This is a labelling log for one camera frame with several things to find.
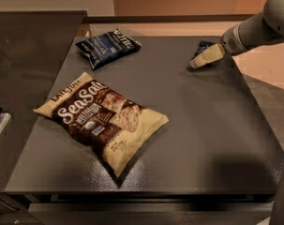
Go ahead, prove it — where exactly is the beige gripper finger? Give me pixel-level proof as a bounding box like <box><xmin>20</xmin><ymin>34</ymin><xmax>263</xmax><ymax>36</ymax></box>
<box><xmin>190</xmin><ymin>44</ymin><xmax>225</xmax><ymax>68</ymax></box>

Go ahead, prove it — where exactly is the blueberry RXBAR dark blue wrapper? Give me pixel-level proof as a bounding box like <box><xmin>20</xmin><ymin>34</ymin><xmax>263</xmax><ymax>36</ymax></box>
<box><xmin>194</xmin><ymin>40</ymin><xmax>214</xmax><ymax>56</ymax></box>

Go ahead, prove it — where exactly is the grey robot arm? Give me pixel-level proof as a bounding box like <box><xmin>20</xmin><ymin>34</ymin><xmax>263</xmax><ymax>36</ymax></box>
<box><xmin>190</xmin><ymin>0</ymin><xmax>284</xmax><ymax>68</ymax></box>

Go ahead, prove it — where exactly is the dark blue kettle chips bag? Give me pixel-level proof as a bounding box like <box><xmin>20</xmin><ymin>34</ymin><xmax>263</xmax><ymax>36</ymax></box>
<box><xmin>75</xmin><ymin>29</ymin><xmax>142</xmax><ymax>70</ymax></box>

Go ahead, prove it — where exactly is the Late July sea salt chips bag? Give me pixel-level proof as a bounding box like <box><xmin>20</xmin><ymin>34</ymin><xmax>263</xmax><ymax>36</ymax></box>
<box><xmin>35</xmin><ymin>72</ymin><xmax>168</xmax><ymax>176</ymax></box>

